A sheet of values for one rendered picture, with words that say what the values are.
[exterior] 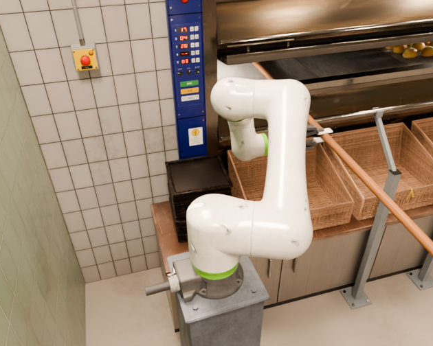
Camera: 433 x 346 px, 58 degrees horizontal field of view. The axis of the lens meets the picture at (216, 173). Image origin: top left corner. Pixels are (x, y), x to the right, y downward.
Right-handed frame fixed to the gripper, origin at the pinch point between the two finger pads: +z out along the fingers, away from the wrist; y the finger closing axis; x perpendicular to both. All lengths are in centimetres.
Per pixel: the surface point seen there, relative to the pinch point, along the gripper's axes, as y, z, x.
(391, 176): 26.0, 37.0, 4.5
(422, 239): 0, -1, 63
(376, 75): 1, 62, -54
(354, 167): -1.0, -0.6, 25.6
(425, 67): 1, 94, -56
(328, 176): 48, 27, -30
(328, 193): 59, 27, -27
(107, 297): 119, -108, -37
